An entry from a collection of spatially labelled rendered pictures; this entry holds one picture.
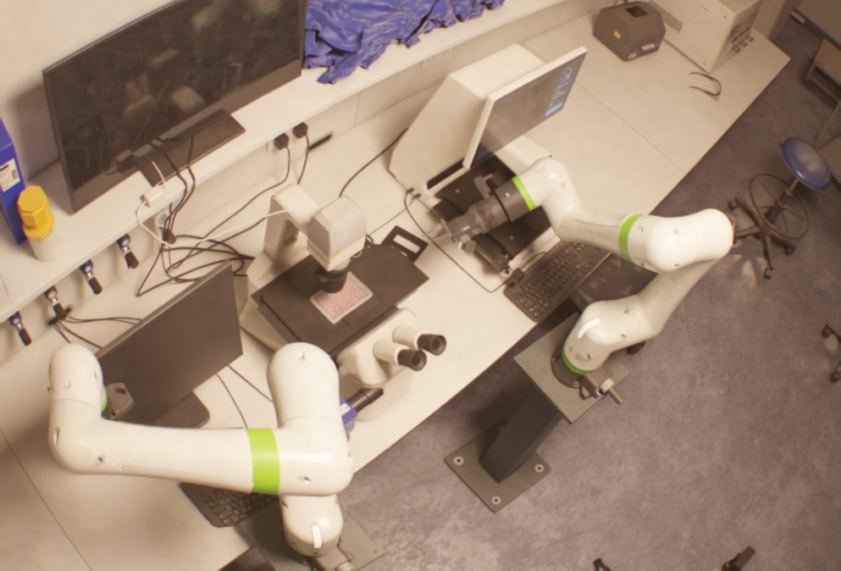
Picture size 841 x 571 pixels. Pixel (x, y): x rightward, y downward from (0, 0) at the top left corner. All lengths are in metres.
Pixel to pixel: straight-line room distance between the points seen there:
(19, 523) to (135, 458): 0.90
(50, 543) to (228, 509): 0.55
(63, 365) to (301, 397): 0.43
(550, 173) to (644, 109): 1.24
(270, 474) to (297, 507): 0.41
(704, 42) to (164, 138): 2.55
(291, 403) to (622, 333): 0.99
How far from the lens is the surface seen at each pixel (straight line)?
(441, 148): 2.23
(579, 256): 2.43
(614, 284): 2.80
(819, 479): 3.63
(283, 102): 1.92
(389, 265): 2.01
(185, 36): 1.62
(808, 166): 3.70
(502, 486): 2.82
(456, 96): 2.09
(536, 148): 2.24
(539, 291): 2.30
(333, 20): 1.97
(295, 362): 1.27
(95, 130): 1.61
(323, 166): 2.47
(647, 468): 3.08
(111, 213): 1.72
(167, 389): 1.75
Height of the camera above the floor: 2.57
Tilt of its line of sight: 52 degrees down
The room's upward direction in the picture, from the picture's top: 16 degrees clockwise
